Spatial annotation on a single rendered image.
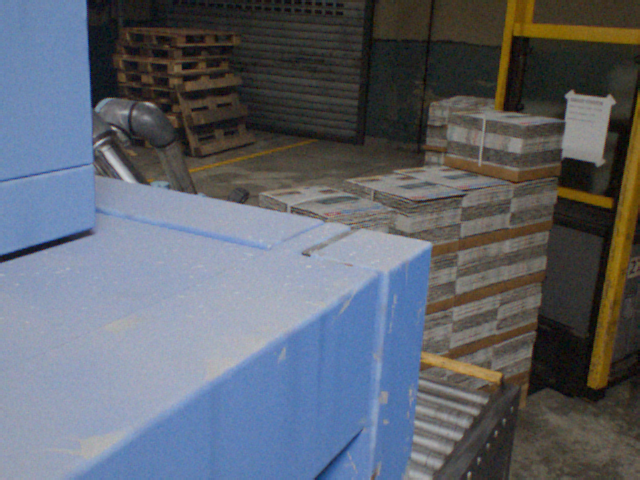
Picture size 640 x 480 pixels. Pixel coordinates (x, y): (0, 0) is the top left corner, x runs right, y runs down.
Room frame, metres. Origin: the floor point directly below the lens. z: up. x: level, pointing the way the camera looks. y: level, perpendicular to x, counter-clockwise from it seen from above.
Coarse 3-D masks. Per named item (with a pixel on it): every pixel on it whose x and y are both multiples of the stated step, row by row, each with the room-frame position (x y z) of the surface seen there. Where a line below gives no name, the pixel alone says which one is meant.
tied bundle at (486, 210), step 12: (468, 192) 2.79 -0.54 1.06; (480, 192) 2.83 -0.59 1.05; (492, 192) 2.87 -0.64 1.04; (504, 192) 2.92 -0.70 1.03; (468, 204) 2.79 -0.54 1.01; (480, 204) 2.84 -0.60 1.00; (492, 204) 2.89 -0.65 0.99; (504, 204) 2.94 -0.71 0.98; (468, 216) 2.80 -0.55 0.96; (480, 216) 2.85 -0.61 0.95; (492, 216) 2.88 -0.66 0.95; (504, 216) 2.93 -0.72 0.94; (468, 228) 2.80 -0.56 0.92; (480, 228) 2.85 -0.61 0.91; (492, 228) 2.89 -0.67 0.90; (504, 228) 2.95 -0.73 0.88
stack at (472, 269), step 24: (504, 240) 2.97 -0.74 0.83; (432, 264) 2.69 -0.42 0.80; (456, 264) 2.78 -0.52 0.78; (480, 264) 2.87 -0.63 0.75; (432, 288) 2.70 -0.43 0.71; (456, 288) 2.79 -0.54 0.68; (480, 288) 2.88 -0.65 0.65; (456, 312) 2.79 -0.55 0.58; (480, 312) 2.89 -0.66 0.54; (432, 336) 2.70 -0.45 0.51; (456, 336) 2.80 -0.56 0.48; (480, 336) 2.90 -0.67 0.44; (456, 360) 2.82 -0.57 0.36; (480, 360) 2.92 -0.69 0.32; (480, 384) 2.93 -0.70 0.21
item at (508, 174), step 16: (448, 160) 3.24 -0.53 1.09; (464, 160) 3.17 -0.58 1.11; (496, 176) 3.05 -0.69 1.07; (512, 176) 2.99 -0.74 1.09; (528, 176) 3.02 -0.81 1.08; (544, 176) 3.09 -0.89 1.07; (544, 224) 3.12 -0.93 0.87; (544, 272) 3.15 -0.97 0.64; (512, 288) 3.01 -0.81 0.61; (496, 336) 2.97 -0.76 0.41; (512, 336) 3.04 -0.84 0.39; (496, 384) 3.00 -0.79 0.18
